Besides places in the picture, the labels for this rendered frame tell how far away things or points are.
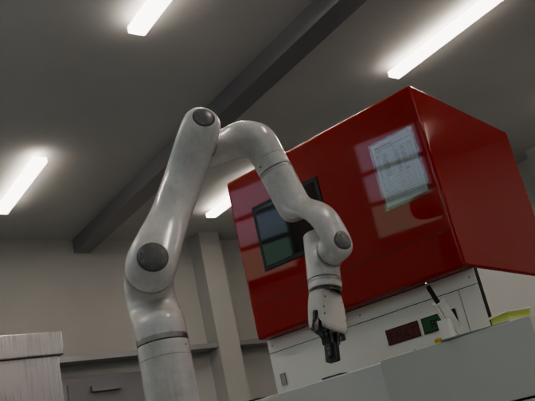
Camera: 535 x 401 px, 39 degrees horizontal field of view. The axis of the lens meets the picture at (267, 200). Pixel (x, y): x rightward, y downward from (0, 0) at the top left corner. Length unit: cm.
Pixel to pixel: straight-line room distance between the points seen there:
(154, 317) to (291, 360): 98
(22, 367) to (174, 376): 331
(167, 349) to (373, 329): 91
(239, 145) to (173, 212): 28
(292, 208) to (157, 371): 52
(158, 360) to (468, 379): 66
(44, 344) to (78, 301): 398
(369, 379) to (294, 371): 94
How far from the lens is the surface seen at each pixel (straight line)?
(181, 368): 173
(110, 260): 930
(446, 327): 195
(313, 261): 189
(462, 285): 232
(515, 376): 158
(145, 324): 176
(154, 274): 174
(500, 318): 196
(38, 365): 502
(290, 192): 193
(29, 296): 882
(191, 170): 190
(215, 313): 941
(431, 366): 166
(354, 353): 250
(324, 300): 184
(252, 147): 198
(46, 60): 565
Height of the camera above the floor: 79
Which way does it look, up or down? 19 degrees up
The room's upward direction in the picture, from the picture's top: 13 degrees counter-clockwise
